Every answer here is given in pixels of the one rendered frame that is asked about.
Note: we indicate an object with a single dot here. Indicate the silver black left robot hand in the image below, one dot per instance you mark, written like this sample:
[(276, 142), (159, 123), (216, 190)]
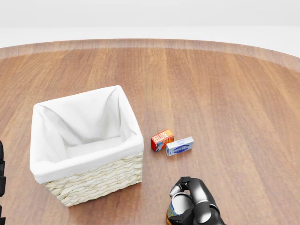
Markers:
[(2, 178)]

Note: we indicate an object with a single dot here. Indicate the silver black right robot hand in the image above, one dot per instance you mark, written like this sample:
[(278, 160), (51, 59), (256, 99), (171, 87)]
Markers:
[(201, 191)]

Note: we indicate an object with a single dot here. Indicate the alphabet soup can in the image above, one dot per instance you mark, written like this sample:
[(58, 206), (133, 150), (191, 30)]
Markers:
[(181, 204)]

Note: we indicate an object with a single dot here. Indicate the white-lined wicker basket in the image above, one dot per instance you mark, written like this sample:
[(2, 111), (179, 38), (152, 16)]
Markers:
[(93, 178)]

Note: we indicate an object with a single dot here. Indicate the pale blue cream cheese box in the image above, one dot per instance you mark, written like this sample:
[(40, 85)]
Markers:
[(180, 146)]

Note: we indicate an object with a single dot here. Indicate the red orange butter box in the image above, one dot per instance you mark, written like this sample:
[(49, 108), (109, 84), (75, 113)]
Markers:
[(160, 140)]

